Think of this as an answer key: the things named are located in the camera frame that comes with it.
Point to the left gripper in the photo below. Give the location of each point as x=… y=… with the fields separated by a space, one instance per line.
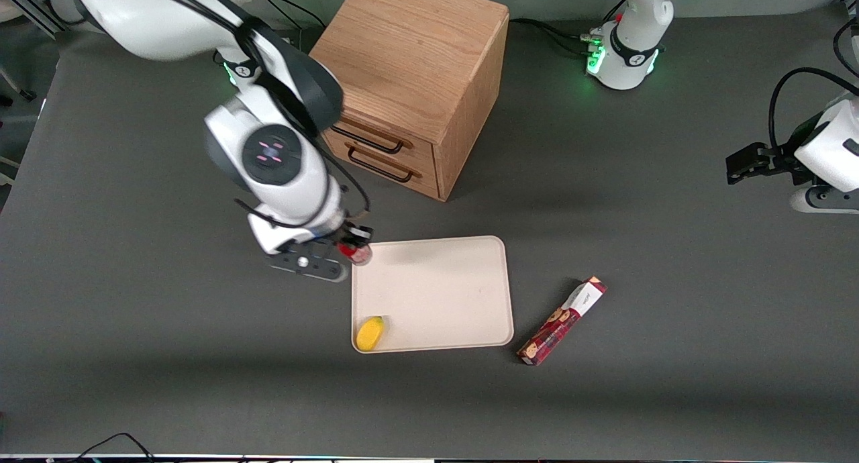
x=782 y=160

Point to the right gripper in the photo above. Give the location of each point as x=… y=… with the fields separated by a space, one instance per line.
x=349 y=235

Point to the red coke bottle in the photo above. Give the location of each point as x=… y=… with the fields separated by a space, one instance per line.
x=359 y=253

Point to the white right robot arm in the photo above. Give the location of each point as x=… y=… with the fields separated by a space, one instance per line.
x=168 y=27

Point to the beige rectangular tray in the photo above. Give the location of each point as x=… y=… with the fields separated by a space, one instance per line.
x=436 y=295

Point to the yellow lemon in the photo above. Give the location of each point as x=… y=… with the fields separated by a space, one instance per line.
x=370 y=334

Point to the wooden drawer cabinet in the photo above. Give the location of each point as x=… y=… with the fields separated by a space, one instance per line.
x=409 y=54

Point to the red cookie box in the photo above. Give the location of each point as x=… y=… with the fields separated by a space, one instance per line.
x=560 y=322

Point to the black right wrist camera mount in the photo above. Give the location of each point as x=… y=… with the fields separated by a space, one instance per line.
x=309 y=265

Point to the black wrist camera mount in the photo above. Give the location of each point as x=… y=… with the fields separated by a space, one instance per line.
x=811 y=131
x=309 y=265

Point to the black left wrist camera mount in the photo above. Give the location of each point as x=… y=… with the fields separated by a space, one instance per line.
x=811 y=131

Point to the aluminium frame bar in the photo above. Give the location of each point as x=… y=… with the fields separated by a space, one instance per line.
x=33 y=13

